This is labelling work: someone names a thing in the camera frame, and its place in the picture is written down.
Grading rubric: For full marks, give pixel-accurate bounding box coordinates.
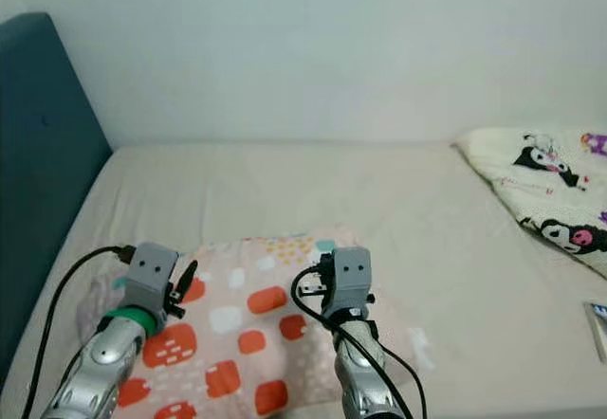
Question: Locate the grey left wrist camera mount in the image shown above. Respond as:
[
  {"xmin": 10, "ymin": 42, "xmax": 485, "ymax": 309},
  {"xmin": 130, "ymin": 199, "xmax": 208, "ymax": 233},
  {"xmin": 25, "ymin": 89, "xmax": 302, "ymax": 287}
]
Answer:
[{"xmin": 123, "ymin": 242, "xmax": 179, "ymax": 311}]

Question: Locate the blue padded bed headboard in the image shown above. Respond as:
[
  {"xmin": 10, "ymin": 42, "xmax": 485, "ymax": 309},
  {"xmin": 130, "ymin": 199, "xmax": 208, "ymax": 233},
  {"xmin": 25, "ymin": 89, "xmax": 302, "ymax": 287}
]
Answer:
[{"xmin": 0, "ymin": 11, "xmax": 115, "ymax": 382}]

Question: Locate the cream cartoon print blanket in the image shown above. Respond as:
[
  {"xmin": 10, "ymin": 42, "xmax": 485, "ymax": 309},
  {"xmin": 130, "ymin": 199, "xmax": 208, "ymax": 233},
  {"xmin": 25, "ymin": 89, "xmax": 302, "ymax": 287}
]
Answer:
[{"xmin": 455, "ymin": 127, "xmax": 607, "ymax": 280}]

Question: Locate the pink pillow with orange spots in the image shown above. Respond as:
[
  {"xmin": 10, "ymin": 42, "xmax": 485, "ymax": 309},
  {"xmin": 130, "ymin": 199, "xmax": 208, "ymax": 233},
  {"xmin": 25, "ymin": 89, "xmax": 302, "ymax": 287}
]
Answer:
[{"xmin": 90, "ymin": 229, "xmax": 432, "ymax": 419}]

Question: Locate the white book blue lettering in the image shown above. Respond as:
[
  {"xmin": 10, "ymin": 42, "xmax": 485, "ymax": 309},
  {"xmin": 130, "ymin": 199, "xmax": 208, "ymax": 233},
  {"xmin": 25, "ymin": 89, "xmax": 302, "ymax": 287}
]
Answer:
[{"xmin": 583, "ymin": 301, "xmax": 607, "ymax": 363}]

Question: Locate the beige sheeted mattress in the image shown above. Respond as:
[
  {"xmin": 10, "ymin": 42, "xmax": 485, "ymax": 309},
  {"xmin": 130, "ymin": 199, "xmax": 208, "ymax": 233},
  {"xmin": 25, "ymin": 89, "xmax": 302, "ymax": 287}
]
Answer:
[{"xmin": 19, "ymin": 142, "xmax": 607, "ymax": 415}]

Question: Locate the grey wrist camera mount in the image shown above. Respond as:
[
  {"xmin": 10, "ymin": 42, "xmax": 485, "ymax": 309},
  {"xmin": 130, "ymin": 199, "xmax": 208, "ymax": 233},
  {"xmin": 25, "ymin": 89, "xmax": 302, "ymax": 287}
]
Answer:
[
  {"xmin": 327, "ymin": 246, "xmax": 373, "ymax": 318},
  {"xmin": 123, "ymin": 242, "xmax": 179, "ymax": 311}
]

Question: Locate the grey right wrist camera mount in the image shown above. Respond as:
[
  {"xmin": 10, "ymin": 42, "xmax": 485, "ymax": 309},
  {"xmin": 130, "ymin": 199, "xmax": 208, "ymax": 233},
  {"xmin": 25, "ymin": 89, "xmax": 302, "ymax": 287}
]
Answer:
[{"xmin": 327, "ymin": 246, "xmax": 373, "ymax": 318}]

